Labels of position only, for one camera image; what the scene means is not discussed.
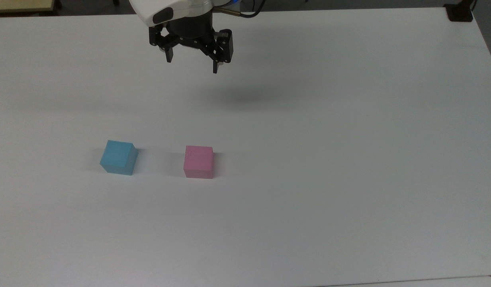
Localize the black table clamp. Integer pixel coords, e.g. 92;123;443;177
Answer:
444;0;477;23

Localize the pink cube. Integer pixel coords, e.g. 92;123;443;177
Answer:
183;145;215;179

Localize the blue cube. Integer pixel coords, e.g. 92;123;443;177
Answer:
100;140;139;176

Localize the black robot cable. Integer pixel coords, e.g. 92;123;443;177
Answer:
214;0;267;19

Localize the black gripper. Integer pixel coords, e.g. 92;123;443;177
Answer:
149;11;233;75

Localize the light wooden table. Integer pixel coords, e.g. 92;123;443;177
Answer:
0;0;56;16

